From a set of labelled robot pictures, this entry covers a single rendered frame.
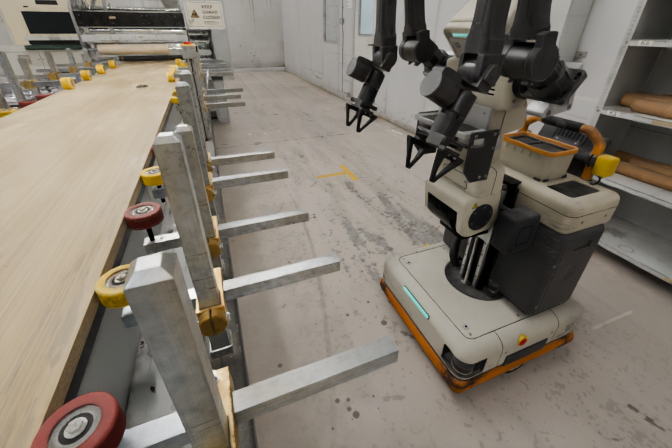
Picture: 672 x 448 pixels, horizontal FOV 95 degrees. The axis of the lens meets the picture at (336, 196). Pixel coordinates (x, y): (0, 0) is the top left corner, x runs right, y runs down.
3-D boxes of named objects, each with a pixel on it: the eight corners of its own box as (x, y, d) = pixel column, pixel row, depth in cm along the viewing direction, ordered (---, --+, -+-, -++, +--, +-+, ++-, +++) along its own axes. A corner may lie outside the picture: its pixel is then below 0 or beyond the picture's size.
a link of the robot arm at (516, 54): (562, 61, 70) (541, 59, 74) (546, 30, 64) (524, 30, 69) (534, 96, 72) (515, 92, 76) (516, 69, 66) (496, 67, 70)
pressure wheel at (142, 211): (141, 260, 75) (126, 220, 70) (133, 245, 81) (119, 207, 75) (176, 246, 80) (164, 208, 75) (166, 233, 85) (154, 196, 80)
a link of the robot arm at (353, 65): (398, 55, 99) (384, 53, 106) (370, 38, 93) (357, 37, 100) (381, 91, 102) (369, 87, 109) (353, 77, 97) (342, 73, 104)
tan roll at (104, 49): (210, 52, 439) (209, 43, 433) (211, 53, 429) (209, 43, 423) (91, 54, 393) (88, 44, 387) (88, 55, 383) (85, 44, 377)
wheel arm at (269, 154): (273, 157, 136) (272, 148, 134) (275, 160, 133) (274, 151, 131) (164, 171, 122) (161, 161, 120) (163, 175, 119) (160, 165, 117)
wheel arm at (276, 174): (286, 176, 115) (285, 166, 113) (288, 180, 112) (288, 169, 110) (156, 196, 101) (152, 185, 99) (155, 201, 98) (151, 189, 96)
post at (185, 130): (226, 283, 91) (191, 122, 68) (227, 291, 88) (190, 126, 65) (214, 286, 90) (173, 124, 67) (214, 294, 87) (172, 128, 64)
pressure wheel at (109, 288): (127, 346, 55) (104, 300, 50) (108, 323, 59) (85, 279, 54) (170, 316, 61) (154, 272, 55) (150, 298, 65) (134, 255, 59)
